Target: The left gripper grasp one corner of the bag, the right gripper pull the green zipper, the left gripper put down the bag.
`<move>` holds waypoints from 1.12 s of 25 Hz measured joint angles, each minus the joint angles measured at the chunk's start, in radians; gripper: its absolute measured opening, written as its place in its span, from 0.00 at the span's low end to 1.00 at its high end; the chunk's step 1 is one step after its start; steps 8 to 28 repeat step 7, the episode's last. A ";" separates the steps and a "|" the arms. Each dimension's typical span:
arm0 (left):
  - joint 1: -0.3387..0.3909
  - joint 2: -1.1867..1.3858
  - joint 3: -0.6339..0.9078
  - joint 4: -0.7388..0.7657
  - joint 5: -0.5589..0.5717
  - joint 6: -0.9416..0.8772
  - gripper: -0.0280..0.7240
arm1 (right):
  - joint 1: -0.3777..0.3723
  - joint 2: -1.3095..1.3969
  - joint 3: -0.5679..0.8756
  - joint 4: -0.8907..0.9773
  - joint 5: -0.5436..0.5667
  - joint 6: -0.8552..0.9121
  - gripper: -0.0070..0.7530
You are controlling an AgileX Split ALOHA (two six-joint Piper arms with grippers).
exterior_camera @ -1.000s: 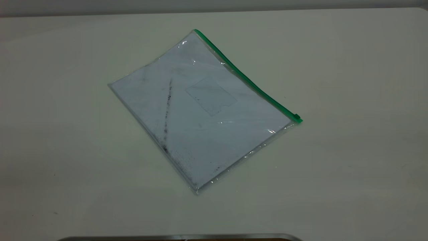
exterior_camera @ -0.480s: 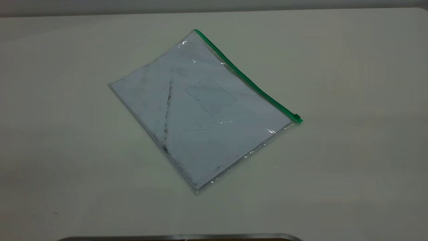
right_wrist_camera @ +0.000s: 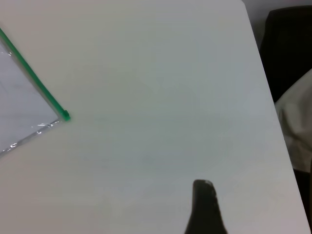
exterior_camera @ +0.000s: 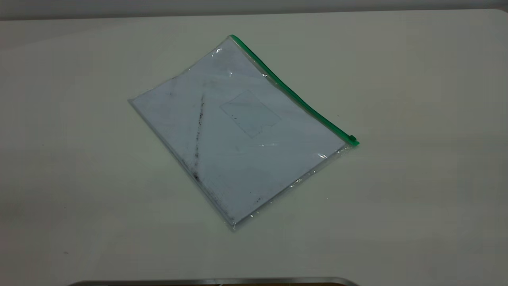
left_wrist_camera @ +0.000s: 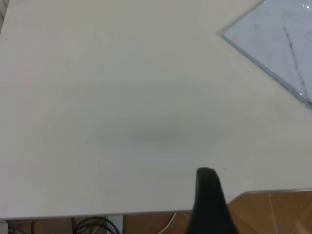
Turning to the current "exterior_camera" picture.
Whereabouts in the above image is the clear plastic bag green zipper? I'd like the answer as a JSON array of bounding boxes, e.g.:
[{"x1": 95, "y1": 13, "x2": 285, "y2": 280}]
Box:
[{"x1": 127, "y1": 34, "x2": 360, "y2": 232}]

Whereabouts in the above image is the silver metal edge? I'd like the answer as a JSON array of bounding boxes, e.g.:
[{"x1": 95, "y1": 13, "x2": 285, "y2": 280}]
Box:
[{"x1": 67, "y1": 277, "x2": 360, "y2": 286}]

